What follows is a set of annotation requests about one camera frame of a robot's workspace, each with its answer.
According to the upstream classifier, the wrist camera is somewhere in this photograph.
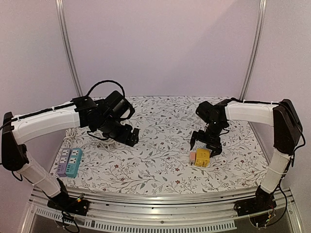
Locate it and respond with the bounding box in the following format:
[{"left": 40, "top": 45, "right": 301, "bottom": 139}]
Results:
[
  {"left": 105, "top": 90, "right": 135, "bottom": 121},
  {"left": 195, "top": 101, "right": 213, "bottom": 123}
]

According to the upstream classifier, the pink plug adapter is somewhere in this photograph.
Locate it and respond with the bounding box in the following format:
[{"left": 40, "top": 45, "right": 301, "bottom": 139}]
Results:
[{"left": 189, "top": 152, "right": 196, "bottom": 165}]

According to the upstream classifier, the aluminium front rail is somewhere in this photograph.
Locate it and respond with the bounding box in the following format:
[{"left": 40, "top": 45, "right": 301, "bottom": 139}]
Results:
[{"left": 23, "top": 186, "right": 304, "bottom": 233}]

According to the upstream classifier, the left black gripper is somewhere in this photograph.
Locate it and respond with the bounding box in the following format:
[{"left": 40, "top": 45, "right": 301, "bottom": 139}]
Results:
[{"left": 98, "top": 115, "right": 139, "bottom": 147}]

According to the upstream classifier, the yellow cube socket adapter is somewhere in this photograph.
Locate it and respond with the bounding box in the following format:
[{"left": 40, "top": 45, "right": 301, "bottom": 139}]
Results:
[{"left": 194, "top": 148, "right": 210, "bottom": 167}]

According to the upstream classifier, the purple power strip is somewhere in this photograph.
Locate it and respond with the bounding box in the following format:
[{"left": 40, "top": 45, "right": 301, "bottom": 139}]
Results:
[{"left": 56, "top": 148, "right": 71, "bottom": 177}]

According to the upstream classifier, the aluminium post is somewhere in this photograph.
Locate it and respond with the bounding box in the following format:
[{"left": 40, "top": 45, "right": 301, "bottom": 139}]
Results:
[
  {"left": 55, "top": 0, "right": 83, "bottom": 97},
  {"left": 239, "top": 0, "right": 267, "bottom": 100}
]

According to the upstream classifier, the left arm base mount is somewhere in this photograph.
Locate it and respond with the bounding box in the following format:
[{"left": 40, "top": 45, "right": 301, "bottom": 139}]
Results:
[{"left": 48, "top": 193, "right": 90, "bottom": 216}]

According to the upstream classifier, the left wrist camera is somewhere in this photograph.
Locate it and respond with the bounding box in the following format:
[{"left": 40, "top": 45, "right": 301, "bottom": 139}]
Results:
[{"left": 105, "top": 90, "right": 135, "bottom": 121}]

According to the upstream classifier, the right aluminium post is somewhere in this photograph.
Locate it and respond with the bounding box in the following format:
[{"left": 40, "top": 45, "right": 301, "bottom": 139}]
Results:
[{"left": 239, "top": 0, "right": 267, "bottom": 100}]

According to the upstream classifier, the left aluminium post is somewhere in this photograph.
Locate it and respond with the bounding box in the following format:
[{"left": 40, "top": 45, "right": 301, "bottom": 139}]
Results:
[{"left": 55, "top": 0, "right": 83, "bottom": 97}]

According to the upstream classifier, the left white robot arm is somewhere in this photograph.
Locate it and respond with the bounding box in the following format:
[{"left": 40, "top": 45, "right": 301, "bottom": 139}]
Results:
[{"left": 0, "top": 90, "right": 139, "bottom": 211}]

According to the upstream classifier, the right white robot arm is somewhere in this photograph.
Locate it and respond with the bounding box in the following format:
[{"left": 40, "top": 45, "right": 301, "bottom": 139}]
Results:
[{"left": 190, "top": 98, "right": 304, "bottom": 212}]

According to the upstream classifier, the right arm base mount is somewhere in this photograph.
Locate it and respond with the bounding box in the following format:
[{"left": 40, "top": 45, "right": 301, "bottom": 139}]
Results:
[{"left": 234, "top": 194, "right": 276, "bottom": 216}]

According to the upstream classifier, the floral tablecloth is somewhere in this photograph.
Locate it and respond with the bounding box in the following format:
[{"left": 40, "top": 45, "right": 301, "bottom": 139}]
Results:
[{"left": 62, "top": 97, "right": 268, "bottom": 195}]

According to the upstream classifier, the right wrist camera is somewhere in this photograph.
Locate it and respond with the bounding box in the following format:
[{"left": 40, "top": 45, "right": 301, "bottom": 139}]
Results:
[{"left": 195, "top": 101, "right": 213, "bottom": 123}]

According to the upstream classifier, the teal power strip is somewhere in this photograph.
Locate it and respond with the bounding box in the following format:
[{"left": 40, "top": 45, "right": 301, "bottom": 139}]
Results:
[{"left": 65, "top": 148, "right": 83, "bottom": 178}]

